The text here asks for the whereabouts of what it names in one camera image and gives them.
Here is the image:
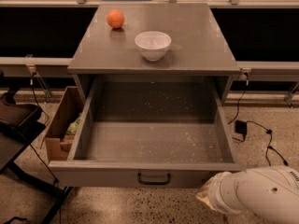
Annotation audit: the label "black left wall cable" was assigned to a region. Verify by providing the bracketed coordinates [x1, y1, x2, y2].
[29, 72, 50, 126]

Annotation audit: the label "grey top drawer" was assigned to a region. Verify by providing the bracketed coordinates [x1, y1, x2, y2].
[50, 76, 246, 188]

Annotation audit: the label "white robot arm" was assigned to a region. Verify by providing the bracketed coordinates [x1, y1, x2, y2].
[196, 166, 299, 224]

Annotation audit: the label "black top drawer handle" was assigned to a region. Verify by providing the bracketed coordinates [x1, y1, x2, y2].
[137, 173, 171, 186]

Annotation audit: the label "grey drawer cabinet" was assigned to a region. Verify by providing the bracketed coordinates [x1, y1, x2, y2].
[68, 2, 239, 100]

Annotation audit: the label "black cable on floor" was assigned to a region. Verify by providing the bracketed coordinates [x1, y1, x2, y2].
[232, 119, 289, 167]

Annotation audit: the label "green bag in box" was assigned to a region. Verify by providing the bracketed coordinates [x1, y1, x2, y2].
[65, 118, 80, 135]

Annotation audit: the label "orange fruit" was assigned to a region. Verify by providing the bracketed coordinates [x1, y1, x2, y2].
[107, 9, 124, 29]

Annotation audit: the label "white ceramic bowl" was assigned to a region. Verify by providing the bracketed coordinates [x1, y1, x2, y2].
[135, 31, 172, 62]

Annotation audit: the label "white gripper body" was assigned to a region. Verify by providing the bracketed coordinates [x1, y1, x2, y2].
[196, 172, 231, 212]

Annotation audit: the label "black wall cable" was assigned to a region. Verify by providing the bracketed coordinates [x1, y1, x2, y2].
[29, 72, 50, 126]
[227, 72, 249, 125]

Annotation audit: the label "black right wall cable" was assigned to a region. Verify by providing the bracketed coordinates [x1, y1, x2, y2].
[227, 72, 249, 125]

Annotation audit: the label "brown cardboard box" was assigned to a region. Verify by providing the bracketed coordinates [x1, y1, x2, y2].
[44, 87, 83, 161]

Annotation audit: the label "black power adapter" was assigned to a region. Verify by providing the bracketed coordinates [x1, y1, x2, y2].
[235, 120, 247, 135]

